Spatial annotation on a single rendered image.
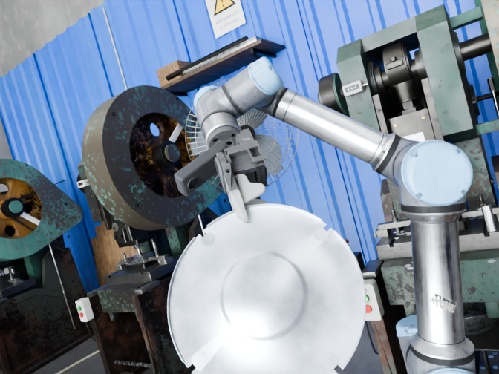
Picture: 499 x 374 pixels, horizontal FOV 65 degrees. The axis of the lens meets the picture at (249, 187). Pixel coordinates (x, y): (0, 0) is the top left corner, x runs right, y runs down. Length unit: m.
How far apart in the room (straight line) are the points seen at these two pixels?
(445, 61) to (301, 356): 1.19
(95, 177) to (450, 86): 1.62
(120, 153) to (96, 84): 2.37
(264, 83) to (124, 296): 1.91
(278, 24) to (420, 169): 2.50
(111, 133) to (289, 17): 1.65
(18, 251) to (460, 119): 3.21
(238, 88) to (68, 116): 4.10
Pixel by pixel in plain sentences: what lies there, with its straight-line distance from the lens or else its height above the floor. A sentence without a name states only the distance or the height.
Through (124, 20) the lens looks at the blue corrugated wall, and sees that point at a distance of 4.18.
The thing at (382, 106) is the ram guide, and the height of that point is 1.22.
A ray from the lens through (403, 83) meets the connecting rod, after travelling 1.62.
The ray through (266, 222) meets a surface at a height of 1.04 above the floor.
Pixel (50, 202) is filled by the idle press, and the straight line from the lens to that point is 3.87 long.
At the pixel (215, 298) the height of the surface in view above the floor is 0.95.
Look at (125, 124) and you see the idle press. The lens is 2.17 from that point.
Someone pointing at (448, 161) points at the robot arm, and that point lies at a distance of 0.78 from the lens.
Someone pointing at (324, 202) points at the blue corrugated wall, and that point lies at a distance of 3.03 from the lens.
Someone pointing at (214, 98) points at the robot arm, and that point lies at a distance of 0.82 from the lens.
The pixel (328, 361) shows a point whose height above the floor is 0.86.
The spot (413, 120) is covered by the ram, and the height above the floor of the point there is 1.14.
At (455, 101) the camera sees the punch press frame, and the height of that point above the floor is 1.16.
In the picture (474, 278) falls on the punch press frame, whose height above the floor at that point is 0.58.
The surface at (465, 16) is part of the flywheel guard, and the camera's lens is 1.79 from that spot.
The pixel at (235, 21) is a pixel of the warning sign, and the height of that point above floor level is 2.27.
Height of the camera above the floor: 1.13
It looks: 3 degrees down
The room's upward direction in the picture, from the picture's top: 15 degrees counter-clockwise
